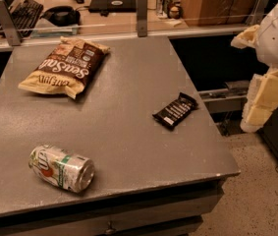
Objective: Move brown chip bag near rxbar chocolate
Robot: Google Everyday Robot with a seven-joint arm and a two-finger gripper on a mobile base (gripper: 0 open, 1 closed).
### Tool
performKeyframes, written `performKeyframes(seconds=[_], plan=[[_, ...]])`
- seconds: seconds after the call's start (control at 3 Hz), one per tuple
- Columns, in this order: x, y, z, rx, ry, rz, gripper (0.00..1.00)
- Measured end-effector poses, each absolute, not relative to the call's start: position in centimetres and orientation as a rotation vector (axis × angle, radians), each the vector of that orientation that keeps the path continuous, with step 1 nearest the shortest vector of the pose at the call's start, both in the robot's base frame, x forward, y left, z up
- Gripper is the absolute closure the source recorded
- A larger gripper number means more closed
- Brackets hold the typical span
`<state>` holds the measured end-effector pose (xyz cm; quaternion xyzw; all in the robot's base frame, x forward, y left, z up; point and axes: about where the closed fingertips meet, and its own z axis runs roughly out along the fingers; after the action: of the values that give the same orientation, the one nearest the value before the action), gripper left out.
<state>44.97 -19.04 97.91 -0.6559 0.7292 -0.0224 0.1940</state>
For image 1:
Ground brown cardboard box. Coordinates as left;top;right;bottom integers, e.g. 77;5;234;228
181;0;256;27

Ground grey metal rail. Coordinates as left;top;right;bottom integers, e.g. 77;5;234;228
199;80;250;114

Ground grey right metal bracket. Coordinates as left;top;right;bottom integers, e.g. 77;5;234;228
246;0;269;26

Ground grey middle metal bracket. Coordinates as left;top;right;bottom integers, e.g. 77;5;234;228
136;0;147;37

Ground black keyboard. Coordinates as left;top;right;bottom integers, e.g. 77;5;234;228
9;0;43;37

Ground silver 7up soda can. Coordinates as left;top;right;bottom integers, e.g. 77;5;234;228
28;145;95;193

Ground grey left metal bracket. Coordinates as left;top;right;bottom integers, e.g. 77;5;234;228
0;0;22;46

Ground grey metal bracket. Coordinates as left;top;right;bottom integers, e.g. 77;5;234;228
246;0;269;26
136;0;147;37
0;0;22;46

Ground black headphones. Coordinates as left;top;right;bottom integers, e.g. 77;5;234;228
42;6;81;27

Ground black laptop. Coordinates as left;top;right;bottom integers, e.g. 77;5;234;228
88;0;137;13

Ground black rxbar chocolate bar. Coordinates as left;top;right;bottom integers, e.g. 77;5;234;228
152;92;198;130

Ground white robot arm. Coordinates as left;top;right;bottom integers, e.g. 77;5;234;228
231;3;278;133

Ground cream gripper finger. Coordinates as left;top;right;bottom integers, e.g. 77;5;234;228
240;68;278;133
231;25;259;49

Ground drink cans on desk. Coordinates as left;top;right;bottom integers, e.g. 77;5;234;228
155;0;181;19

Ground brown sea salt chip bag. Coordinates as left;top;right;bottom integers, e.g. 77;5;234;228
19;37;110;99

